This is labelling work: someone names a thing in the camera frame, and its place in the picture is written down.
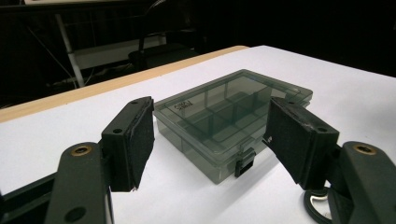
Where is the round metal bottle opener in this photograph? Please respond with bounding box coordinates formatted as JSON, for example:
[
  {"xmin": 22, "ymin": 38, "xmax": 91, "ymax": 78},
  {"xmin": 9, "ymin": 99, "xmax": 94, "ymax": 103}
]
[{"xmin": 303, "ymin": 186, "xmax": 334, "ymax": 224}]

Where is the white desk frame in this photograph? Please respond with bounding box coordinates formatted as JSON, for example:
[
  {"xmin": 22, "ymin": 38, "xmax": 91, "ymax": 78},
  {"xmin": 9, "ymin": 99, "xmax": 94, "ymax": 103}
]
[{"xmin": 55, "ymin": 13, "xmax": 167, "ymax": 89}]

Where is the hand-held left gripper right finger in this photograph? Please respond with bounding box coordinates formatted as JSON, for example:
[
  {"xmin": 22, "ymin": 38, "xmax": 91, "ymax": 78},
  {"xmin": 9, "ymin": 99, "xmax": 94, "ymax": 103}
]
[{"xmin": 262, "ymin": 96, "xmax": 340, "ymax": 191}]

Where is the black folding chair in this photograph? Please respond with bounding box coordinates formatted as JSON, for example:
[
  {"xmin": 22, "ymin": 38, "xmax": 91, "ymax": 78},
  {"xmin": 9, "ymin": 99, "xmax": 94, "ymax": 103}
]
[{"xmin": 128, "ymin": 29, "xmax": 200, "ymax": 71}]

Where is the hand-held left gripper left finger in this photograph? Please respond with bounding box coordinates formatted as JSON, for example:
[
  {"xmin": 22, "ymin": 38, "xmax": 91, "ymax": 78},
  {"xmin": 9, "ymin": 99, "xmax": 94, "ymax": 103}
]
[{"xmin": 101, "ymin": 96, "xmax": 156, "ymax": 193}]

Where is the light wooden table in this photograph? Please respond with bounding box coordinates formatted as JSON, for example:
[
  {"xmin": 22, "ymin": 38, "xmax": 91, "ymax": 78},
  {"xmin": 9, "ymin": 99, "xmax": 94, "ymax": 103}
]
[{"xmin": 0, "ymin": 45, "xmax": 250, "ymax": 124}]

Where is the grey transparent organizer box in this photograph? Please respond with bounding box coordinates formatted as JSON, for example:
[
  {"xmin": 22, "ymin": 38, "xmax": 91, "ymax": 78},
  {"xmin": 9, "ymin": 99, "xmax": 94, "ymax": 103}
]
[{"xmin": 153, "ymin": 68, "xmax": 314, "ymax": 186}]

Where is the white table cover sheet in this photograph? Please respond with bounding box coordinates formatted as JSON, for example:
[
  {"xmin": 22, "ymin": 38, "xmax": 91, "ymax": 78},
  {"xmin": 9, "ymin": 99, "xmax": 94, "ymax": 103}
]
[{"xmin": 0, "ymin": 45, "xmax": 396, "ymax": 224}]

